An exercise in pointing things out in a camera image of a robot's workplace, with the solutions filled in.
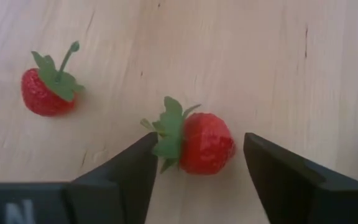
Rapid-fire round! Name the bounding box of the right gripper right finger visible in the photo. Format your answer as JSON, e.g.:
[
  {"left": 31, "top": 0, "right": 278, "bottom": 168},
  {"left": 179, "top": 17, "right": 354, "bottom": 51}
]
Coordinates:
[{"left": 243, "top": 132, "right": 358, "bottom": 224}]

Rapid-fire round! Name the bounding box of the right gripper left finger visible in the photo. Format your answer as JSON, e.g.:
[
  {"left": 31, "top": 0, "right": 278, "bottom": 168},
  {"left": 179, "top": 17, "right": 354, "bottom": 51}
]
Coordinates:
[{"left": 62, "top": 131, "right": 159, "bottom": 224}]

